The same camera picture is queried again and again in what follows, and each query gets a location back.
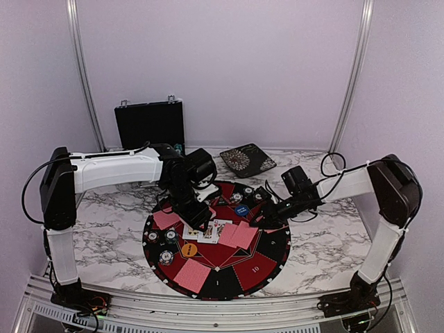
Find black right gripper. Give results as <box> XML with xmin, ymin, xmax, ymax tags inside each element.
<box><xmin>248</xmin><ymin>193</ymin><xmax>309</xmax><ymax>230</ymax></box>

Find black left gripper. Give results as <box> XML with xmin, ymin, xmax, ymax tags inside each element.
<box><xmin>166</xmin><ymin>180</ymin><xmax>212</xmax><ymax>232</ymax></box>

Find red playing card deck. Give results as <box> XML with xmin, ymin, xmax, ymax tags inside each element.
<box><xmin>208</xmin><ymin>207</ymin><xmax>216</xmax><ymax>219</ymax></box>

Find blue small blind button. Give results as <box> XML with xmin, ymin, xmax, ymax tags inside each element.
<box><xmin>234</xmin><ymin>205</ymin><xmax>249</xmax><ymax>216</ymax></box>

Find face down card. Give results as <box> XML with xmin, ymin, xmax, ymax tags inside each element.
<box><xmin>218</xmin><ymin>223</ymin><xmax>237</xmax><ymax>248</ymax></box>
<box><xmin>231</xmin><ymin>221</ymin><xmax>258</xmax><ymax>250</ymax></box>

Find king face card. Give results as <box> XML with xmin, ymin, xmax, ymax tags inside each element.
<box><xmin>197</xmin><ymin>224</ymin><xmax>219</xmax><ymax>244</ymax></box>

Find green 50 chip seat seven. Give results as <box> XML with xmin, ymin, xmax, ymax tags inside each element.
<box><xmin>244</xmin><ymin>187</ymin><xmax>253</xmax><ymax>196</ymax></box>

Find red cards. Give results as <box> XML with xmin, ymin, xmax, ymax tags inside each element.
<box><xmin>263</xmin><ymin>226</ymin><xmax>288</xmax><ymax>234</ymax></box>
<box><xmin>153</xmin><ymin>210</ymin><xmax>181</xmax><ymax>230</ymax></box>
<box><xmin>173</xmin><ymin>259</ymin><xmax>212</xmax><ymax>293</ymax></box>

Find grey 10 chip seat six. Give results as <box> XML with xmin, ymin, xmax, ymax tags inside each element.
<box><xmin>230</xmin><ymin>193</ymin><xmax>243</xmax><ymax>203</ymax></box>

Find green 50 chips seat three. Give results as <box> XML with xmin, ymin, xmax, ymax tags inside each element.
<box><xmin>164</xmin><ymin>230</ymin><xmax>179</xmax><ymax>245</ymax></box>

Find orange big blind button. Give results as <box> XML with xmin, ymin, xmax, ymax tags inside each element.
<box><xmin>181</xmin><ymin>243</ymin><xmax>198</xmax><ymax>257</ymax></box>

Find grey 10 chips seat two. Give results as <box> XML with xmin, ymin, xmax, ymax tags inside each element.
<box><xmin>159</xmin><ymin>250</ymin><xmax>174</xmax><ymax>266</ymax></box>

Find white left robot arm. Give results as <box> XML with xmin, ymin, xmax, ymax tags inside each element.
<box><xmin>37</xmin><ymin>143</ymin><xmax>217</xmax><ymax>309</ymax></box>

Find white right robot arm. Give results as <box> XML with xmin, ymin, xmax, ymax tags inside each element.
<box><xmin>250</xmin><ymin>154</ymin><xmax>423</xmax><ymax>311</ymax></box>

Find round red black poker mat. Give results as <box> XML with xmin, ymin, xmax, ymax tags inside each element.
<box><xmin>142</xmin><ymin>181</ymin><xmax>291</xmax><ymax>300</ymax></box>

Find black floral square plate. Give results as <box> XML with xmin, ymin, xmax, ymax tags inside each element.
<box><xmin>219</xmin><ymin>143</ymin><xmax>277</xmax><ymax>178</ymax></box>

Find black poker chip case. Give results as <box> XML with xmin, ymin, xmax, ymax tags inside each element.
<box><xmin>114</xmin><ymin>100</ymin><xmax>185</xmax><ymax>155</ymax></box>

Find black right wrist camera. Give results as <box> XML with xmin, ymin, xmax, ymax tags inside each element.
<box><xmin>281</xmin><ymin>166</ymin><xmax>313</xmax><ymax>196</ymax></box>

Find aluminium front rail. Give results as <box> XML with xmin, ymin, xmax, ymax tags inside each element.
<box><xmin>10</xmin><ymin>275</ymin><xmax>419</xmax><ymax>332</ymax></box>

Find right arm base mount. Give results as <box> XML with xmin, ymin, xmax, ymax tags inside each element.
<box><xmin>316</xmin><ymin>291</ymin><xmax>381</xmax><ymax>318</ymax></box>

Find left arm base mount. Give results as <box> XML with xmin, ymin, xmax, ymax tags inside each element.
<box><xmin>51</xmin><ymin>289</ymin><xmax>111</xmax><ymax>316</ymax></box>

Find left aluminium corner post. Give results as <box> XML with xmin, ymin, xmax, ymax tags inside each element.
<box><xmin>66</xmin><ymin>0</ymin><xmax>106</xmax><ymax>152</ymax></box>

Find aluminium corner post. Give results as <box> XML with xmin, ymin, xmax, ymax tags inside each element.
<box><xmin>328</xmin><ymin>0</ymin><xmax>375</xmax><ymax>153</ymax></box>
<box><xmin>66</xmin><ymin>0</ymin><xmax>106</xmax><ymax>152</ymax></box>

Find right aluminium corner post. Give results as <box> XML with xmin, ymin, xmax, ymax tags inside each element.
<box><xmin>328</xmin><ymin>0</ymin><xmax>375</xmax><ymax>153</ymax></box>

